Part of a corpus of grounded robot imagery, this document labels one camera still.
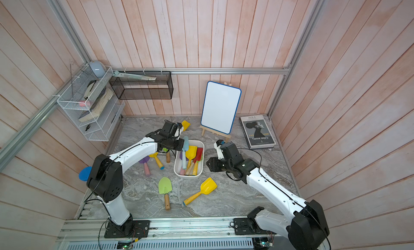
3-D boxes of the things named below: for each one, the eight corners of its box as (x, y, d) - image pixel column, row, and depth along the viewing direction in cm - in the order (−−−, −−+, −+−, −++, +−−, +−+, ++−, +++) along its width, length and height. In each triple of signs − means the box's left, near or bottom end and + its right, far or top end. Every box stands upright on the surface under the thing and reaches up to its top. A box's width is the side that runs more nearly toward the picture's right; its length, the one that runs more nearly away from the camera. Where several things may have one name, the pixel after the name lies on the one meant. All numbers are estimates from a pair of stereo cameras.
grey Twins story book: (249, 149, 103) (250, 146, 100) (239, 119, 120) (240, 116, 117) (274, 147, 104) (276, 144, 101) (262, 118, 121) (263, 115, 118)
